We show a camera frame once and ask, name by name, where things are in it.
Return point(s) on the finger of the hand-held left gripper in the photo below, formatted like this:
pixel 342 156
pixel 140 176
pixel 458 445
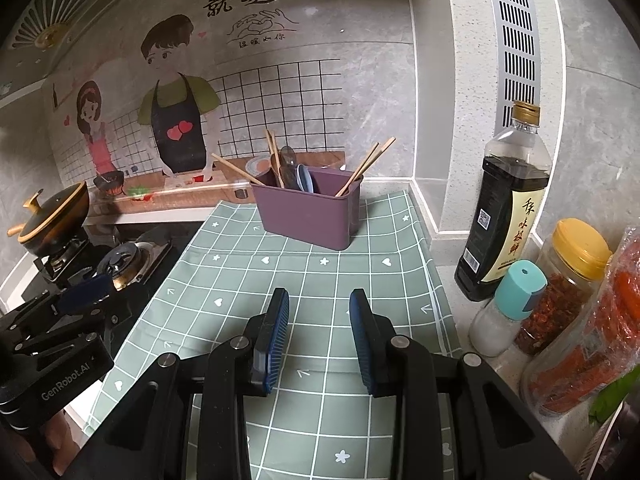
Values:
pixel 95 317
pixel 85 287

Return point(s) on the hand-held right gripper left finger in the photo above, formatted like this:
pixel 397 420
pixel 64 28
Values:
pixel 275 340

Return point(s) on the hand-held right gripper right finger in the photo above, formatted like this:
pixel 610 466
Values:
pixel 362 340

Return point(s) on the purple utensil holder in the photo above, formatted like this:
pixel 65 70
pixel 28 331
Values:
pixel 305 220

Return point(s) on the blue plastic spoon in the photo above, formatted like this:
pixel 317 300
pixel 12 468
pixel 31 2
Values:
pixel 306 180

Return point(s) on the grey translucent spoon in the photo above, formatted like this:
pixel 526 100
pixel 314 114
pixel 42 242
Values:
pixel 288 156

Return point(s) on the black gas stove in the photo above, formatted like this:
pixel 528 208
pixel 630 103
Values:
pixel 130 255

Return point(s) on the green checkered tablecloth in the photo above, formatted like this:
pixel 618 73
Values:
pixel 320 280

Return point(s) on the black pot with yellow trim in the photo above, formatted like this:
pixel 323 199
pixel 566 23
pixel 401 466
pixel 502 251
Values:
pixel 55 220

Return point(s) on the salt shaker with teal cap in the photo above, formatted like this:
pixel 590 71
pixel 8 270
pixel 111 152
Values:
pixel 495 330

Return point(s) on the dark soy sauce bottle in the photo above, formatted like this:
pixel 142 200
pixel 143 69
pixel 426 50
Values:
pixel 500 220

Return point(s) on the chili flake jar yellow lid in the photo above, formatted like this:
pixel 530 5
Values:
pixel 555 305

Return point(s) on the orange-capped bottle in plastic wrap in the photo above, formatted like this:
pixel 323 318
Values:
pixel 590 350

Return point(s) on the green vegetable leaf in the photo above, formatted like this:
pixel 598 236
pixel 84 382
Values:
pixel 607 400

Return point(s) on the range hood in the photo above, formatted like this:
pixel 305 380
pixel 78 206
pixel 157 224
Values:
pixel 60 25

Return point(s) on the stainless steel pot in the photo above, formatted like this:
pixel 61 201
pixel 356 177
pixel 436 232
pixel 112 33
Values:
pixel 625 440

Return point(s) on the white vent grille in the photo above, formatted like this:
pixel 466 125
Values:
pixel 517 35

